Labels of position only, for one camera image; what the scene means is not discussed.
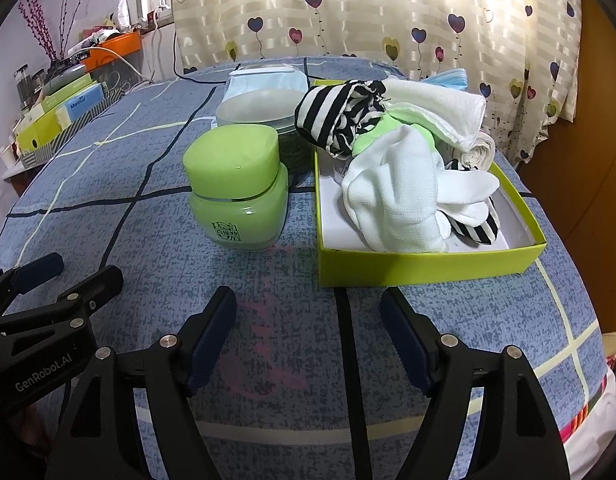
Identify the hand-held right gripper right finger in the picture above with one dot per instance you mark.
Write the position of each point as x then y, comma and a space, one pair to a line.
405, 340

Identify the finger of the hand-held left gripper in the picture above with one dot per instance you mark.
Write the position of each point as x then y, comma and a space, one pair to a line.
95, 285
38, 266

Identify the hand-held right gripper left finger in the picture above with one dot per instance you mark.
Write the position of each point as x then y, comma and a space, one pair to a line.
213, 340

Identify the yellow-green cardboard box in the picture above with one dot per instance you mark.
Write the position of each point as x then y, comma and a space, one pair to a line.
427, 260

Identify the black white striped sock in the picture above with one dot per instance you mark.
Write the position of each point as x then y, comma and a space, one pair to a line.
333, 115
475, 229

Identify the white knit sock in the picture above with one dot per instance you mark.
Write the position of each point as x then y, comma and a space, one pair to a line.
397, 205

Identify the green cream jar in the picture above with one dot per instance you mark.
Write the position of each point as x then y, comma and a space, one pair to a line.
238, 190

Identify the beige elastic bandage roll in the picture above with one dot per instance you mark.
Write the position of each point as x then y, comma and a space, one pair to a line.
480, 152

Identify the light green cloth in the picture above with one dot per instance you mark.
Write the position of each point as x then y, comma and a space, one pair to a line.
382, 130

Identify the clear round plastic container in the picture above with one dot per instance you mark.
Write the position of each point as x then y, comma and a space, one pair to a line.
253, 107

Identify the small white towel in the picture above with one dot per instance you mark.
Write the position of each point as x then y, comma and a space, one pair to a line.
437, 102

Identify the blue face mask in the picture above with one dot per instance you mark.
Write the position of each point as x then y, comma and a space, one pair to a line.
450, 80

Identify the blue checked bed sheet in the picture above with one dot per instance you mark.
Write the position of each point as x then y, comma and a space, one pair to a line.
298, 320

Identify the wooden side table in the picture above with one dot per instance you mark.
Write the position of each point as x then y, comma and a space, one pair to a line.
13, 180

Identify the paper cup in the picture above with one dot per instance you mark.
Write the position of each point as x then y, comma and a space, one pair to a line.
8, 156

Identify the yellow-green file box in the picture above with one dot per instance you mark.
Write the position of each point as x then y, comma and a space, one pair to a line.
35, 132

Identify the grey striped cardboard box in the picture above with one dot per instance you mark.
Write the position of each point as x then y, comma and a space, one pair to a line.
68, 135

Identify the blue box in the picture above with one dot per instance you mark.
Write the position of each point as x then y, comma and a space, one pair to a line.
85, 101

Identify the green flat box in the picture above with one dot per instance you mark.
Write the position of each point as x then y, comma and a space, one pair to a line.
68, 91

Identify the glass jar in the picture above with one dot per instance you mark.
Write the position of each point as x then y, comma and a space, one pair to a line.
22, 82
38, 79

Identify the grey handheld device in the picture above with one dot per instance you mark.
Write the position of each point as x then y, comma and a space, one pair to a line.
63, 76

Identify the orange tray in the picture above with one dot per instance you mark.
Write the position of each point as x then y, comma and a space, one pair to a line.
113, 50

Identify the pink flower branches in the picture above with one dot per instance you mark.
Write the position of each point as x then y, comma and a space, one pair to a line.
43, 25

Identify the wooden wardrobe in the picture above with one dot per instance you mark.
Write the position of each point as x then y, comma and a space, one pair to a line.
602, 85

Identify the cream heart print curtain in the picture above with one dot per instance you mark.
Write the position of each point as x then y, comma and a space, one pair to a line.
387, 10

